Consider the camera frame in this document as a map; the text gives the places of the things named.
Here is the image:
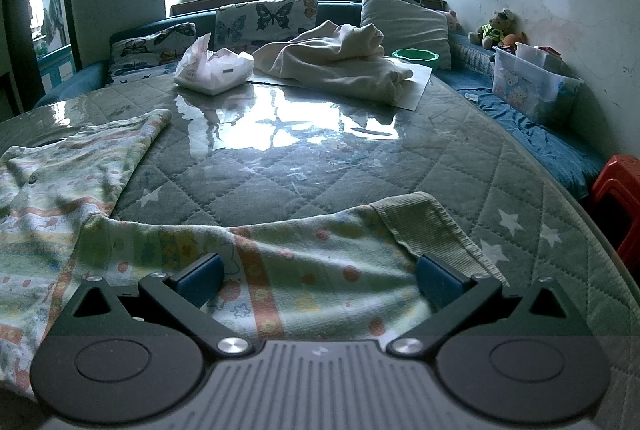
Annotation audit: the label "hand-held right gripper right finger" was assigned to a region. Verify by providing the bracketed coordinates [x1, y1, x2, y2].
[386, 254, 587, 357]

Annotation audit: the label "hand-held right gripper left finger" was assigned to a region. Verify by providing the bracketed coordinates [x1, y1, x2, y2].
[71, 252, 255, 357]

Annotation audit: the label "pastel printed pajama garment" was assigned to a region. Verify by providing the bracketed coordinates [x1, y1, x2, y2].
[0, 109, 508, 400]

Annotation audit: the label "hanging dark clothes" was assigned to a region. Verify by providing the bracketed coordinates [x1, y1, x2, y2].
[41, 0, 65, 46]

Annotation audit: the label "blue blanket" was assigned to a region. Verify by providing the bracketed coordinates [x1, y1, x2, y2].
[440, 70, 609, 201]

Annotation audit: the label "white paper sheet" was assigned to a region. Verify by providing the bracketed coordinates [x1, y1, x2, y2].
[247, 64, 435, 111]

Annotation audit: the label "white tissue pack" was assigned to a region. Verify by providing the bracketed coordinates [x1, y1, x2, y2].
[173, 34, 256, 96]

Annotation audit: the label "red plastic stool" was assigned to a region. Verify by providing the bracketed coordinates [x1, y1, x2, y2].
[582, 155, 640, 277]

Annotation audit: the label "clear plastic storage box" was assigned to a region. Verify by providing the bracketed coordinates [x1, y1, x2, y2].
[492, 42, 584, 125]

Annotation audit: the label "green plastic bowl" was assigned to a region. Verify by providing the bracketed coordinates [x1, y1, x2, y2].
[391, 48, 440, 70]

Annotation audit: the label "cream white garment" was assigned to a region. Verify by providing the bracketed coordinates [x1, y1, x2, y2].
[252, 20, 414, 103]

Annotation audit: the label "small butterfly print pillow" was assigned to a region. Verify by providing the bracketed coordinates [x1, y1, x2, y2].
[110, 22, 197, 65]

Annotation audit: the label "orange plush toy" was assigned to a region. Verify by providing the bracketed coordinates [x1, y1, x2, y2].
[500, 32, 529, 53]

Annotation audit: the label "teal cabinet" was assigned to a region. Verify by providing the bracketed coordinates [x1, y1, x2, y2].
[36, 44, 77, 96]

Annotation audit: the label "teddy bear plush toy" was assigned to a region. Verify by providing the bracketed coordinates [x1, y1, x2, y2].
[467, 8, 516, 50]

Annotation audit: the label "white pillow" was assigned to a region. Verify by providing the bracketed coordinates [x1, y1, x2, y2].
[360, 0, 452, 71]

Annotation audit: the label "large butterfly print pillow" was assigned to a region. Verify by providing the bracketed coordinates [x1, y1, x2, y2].
[215, 0, 319, 54]

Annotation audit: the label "blue sofa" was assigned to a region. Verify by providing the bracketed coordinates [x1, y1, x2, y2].
[32, 0, 621, 203]

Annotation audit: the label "dark door frame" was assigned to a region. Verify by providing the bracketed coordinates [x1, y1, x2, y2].
[0, 0, 81, 115]

